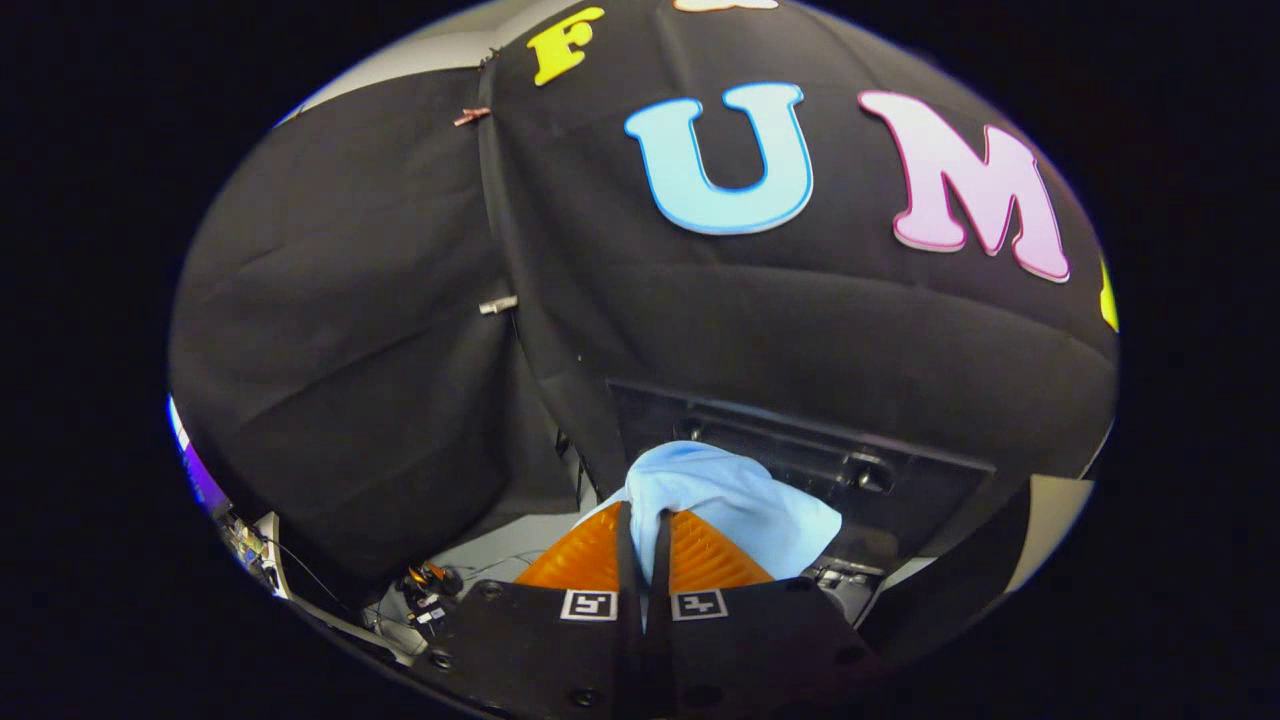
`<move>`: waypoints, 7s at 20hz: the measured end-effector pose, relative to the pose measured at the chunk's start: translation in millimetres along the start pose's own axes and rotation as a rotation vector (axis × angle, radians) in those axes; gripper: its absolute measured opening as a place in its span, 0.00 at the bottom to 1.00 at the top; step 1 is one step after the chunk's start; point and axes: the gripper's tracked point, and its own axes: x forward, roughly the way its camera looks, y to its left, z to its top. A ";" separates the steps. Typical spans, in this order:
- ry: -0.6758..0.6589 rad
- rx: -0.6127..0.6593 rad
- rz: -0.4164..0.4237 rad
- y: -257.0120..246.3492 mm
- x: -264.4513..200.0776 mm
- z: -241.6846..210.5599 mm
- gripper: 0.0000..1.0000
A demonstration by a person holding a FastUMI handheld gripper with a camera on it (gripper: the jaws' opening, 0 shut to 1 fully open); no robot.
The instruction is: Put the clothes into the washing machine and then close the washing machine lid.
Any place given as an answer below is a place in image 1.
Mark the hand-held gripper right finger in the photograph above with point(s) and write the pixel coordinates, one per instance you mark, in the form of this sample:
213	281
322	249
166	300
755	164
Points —
760	650

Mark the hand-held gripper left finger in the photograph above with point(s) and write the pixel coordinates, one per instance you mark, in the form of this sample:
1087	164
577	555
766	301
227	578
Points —
540	650

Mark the light blue garment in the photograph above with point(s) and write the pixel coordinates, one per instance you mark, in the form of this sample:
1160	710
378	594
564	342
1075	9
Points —
730	500

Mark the grey top-loading washing machine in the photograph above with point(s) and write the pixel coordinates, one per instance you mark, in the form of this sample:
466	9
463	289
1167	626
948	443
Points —
900	490

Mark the small orange black device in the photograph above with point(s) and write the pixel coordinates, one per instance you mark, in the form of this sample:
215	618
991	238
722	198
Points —
428	582

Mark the beige cabinet with dark top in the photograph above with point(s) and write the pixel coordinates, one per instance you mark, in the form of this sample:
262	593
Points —
1055	520

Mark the small silver clip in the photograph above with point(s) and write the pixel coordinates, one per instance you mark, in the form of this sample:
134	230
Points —
498	304

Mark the black backdrop cloth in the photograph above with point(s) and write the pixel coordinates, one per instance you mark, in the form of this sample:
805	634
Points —
350	300

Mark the small copper clip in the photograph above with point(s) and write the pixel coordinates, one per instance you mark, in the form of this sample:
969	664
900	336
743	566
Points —
472	116

